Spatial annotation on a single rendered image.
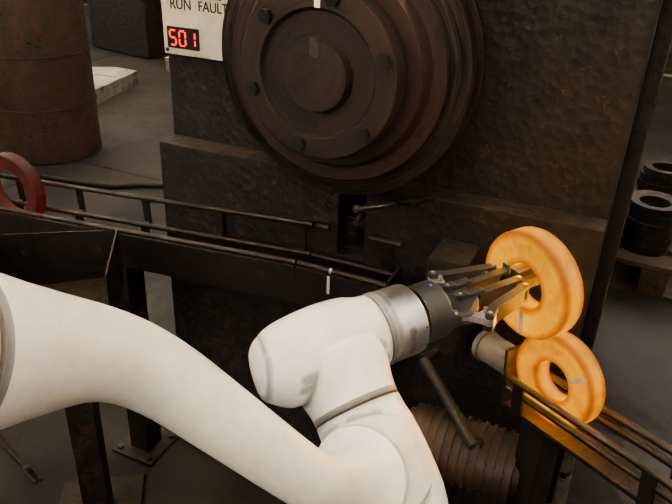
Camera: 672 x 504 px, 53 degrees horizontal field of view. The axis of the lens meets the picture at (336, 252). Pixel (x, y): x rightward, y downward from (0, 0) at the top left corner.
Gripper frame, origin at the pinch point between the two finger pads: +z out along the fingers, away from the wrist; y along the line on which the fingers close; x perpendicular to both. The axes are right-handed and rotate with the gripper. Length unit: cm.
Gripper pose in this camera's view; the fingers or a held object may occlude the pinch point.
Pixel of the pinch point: (532, 273)
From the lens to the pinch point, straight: 96.8
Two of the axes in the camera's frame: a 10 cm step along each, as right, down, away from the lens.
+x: -0.1, -8.8, -4.8
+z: 8.6, -2.5, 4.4
